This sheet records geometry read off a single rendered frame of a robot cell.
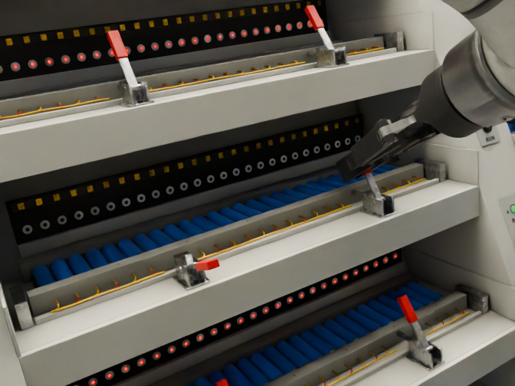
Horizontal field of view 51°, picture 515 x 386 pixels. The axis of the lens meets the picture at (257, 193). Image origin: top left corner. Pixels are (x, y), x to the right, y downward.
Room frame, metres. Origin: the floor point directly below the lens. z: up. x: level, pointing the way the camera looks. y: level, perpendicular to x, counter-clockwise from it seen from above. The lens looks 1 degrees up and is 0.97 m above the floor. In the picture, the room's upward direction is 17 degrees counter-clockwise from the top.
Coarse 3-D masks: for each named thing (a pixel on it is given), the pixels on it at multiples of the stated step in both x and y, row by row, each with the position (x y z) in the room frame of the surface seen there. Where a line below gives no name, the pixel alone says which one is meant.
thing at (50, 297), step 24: (408, 168) 0.78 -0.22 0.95; (336, 192) 0.72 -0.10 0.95; (264, 216) 0.67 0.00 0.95; (288, 216) 0.69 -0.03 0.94; (312, 216) 0.71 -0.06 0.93; (192, 240) 0.62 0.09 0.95; (216, 240) 0.64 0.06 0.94; (240, 240) 0.65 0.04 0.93; (120, 264) 0.59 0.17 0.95; (144, 264) 0.59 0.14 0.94; (168, 264) 0.61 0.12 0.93; (48, 288) 0.55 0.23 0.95; (72, 288) 0.56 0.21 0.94; (96, 288) 0.56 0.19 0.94; (120, 288) 0.57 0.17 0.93
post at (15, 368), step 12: (0, 300) 0.48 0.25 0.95; (0, 312) 0.48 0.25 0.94; (0, 324) 0.48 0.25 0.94; (0, 336) 0.47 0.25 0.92; (0, 348) 0.47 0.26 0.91; (12, 348) 0.48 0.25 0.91; (0, 360) 0.47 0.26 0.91; (12, 360) 0.48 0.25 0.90; (0, 372) 0.47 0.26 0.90; (12, 372) 0.47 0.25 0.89; (0, 384) 0.47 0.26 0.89; (12, 384) 0.47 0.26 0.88; (24, 384) 0.48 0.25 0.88
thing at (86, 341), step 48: (432, 144) 0.80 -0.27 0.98; (240, 192) 0.78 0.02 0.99; (384, 192) 0.77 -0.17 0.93; (432, 192) 0.74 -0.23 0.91; (48, 240) 0.66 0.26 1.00; (288, 240) 0.65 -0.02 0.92; (336, 240) 0.64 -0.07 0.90; (384, 240) 0.68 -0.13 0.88; (0, 288) 0.50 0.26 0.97; (144, 288) 0.58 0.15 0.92; (240, 288) 0.58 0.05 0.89; (288, 288) 0.62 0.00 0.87; (48, 336) 0.51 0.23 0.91; (96, 336) 0.51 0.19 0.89; (144, 336) 0.54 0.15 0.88; (48, 384) 0.50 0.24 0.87
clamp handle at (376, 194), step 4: (364, 172) 0.69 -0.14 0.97; (368, 172) 0.69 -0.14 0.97; (368, 176) 0.69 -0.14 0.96; (372, 176) 0.70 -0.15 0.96; (368, 180) 0.69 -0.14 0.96; (372, 180) 0.69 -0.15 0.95; (372, 184) 0.69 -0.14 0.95; (372, 188) 0.69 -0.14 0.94; (376, 188) 0.69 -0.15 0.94; (372, 192) 0.69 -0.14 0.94; (376, 192) 0.69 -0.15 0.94; (376, 196) 0.69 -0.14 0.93; (380, 196) 0.69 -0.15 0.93
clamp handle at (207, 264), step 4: (188, 256) 0.56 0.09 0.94; (188, 260) 0.57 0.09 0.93; (192, 260) 0.57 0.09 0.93; (204, 260) 0.53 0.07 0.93; (208, 260) 0.51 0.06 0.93; (212, 260) 0.51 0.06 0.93; (216, 260) 0.51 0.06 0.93; (188, 264) 0.57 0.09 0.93; (192, 264) 0.55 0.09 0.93; (196, 264) 0.53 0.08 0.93; (200, 264) 0.52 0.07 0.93; (204, 264) 0.51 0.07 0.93; (208, 264) 0.51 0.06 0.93; (212, 264) 0.51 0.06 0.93; (216, 264) 0.51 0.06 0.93; (188, 268) 0.56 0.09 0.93; (192, 268) 0.55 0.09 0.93; (196, 268) 0.53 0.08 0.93; (200, 268) 0.52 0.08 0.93; (204, 268) 0.51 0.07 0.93; (208, 268) 0.51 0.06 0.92; (212, 268) 0.51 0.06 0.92
